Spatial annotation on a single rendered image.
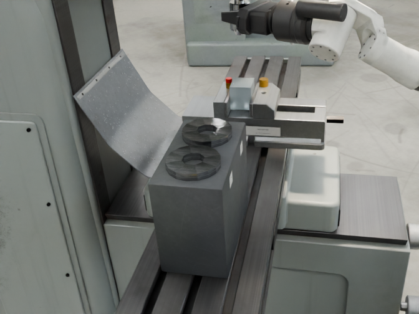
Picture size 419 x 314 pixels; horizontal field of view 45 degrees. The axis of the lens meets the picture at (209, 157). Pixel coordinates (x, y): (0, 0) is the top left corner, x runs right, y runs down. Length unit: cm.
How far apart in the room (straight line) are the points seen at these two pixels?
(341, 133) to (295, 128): 205
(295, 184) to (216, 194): 55
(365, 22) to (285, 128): 30
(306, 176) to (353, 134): 194
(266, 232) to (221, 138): 21
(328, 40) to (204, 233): 45
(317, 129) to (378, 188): 33
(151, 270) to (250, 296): 18
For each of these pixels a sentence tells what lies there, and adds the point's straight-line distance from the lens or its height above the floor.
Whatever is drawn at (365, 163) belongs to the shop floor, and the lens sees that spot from 296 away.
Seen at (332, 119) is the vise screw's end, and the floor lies 99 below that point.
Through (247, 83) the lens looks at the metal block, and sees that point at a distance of 123.
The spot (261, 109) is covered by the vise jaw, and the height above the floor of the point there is 103.
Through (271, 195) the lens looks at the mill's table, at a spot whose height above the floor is 94.
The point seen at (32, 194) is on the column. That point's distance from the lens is 136.
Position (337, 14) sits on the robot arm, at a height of 128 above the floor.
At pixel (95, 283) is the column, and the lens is 150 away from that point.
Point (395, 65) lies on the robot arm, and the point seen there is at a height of 117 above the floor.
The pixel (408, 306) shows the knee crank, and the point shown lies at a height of 54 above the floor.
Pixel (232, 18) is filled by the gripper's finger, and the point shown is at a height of 124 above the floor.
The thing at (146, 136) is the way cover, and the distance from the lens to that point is 135.
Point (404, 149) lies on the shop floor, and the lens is 314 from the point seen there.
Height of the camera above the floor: 156
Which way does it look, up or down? 31 degrees down
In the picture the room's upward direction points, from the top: 4 degrees counter-clockwise
